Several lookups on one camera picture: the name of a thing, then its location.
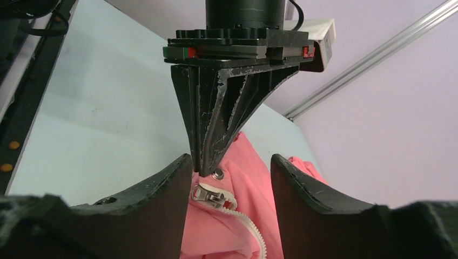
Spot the pink zip-up hooded jacket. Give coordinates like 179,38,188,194
179,131,328,259

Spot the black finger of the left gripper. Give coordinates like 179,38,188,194
197,65,299,176
171,65,200,172

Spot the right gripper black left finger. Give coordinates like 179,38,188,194
1,154,193,258

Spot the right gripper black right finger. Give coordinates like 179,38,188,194
271,154,457,258

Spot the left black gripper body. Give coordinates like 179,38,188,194
163,1,315,68

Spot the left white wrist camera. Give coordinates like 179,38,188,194
299,18,336,72

